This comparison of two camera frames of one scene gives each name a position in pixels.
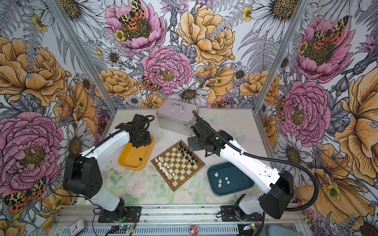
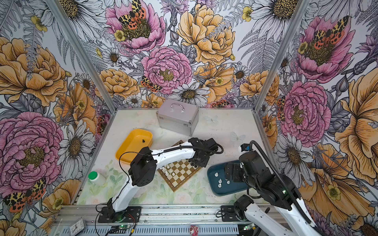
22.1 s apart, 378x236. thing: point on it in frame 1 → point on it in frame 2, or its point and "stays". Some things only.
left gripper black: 147,141 → 203,163
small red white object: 194,230 stays
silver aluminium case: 175,117 stays
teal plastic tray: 226,178 stays
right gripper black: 196,146 → 236,168
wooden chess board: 176,164 stays
